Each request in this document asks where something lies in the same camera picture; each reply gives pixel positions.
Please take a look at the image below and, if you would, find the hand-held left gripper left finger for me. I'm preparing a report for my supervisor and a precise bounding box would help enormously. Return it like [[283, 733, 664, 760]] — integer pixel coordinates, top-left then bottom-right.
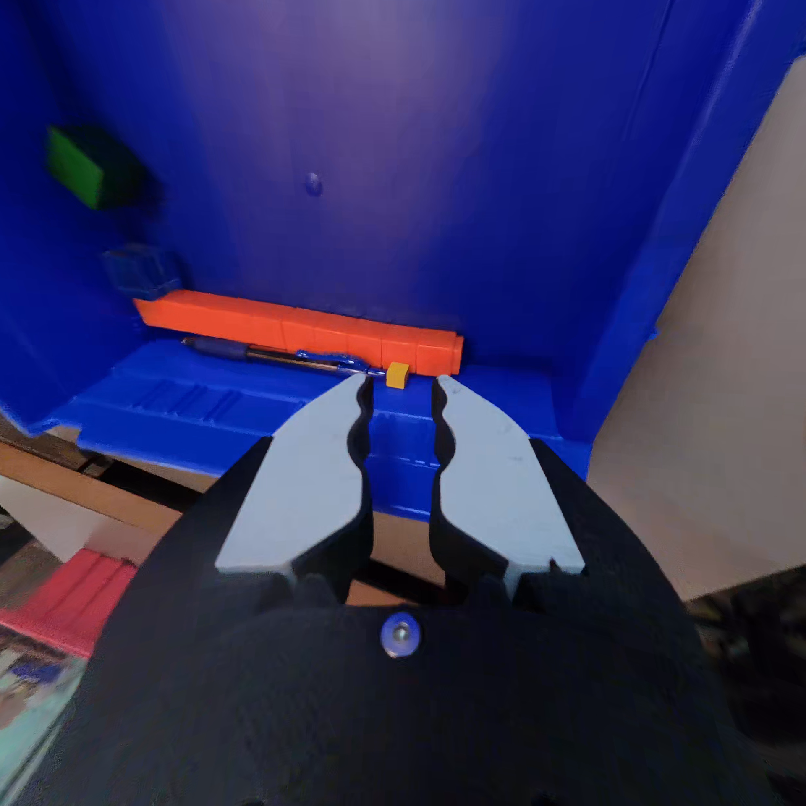
[[215, 373, 374, 575]]

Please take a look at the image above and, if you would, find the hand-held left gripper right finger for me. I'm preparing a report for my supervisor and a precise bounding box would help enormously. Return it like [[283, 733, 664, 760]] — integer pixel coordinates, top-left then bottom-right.
[[430, 374, 586, 577]]

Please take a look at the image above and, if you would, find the blue plastic bin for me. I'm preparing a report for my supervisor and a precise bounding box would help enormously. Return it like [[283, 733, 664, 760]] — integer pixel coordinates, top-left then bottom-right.
[[0, 0, 806, 523]]

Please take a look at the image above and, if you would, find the green wooden cube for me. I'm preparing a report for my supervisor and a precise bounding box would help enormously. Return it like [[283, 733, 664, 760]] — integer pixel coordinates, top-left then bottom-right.
[[47, 126, 149, 212]]

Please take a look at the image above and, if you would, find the orange block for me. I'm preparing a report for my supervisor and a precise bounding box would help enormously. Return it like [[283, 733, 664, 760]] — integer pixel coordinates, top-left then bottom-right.
[[133, 290, 465, 379]]

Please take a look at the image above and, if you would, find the blue pen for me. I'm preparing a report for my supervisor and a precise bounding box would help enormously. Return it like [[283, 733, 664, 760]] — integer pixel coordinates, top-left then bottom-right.
[[181, 337, 386, 379]]

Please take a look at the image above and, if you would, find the wooden table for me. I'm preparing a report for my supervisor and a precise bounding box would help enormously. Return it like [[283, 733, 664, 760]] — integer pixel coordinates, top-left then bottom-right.
[[0, 441, 448, 608]]

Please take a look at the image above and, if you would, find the large red ribbed bin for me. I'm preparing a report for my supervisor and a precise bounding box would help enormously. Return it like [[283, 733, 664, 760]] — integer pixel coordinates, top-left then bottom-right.
[[0, 548, 138, 656]]

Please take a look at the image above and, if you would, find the clear blue cube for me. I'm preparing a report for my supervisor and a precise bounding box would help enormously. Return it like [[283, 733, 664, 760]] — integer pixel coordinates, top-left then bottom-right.
[[102, 244, 183, 302]]

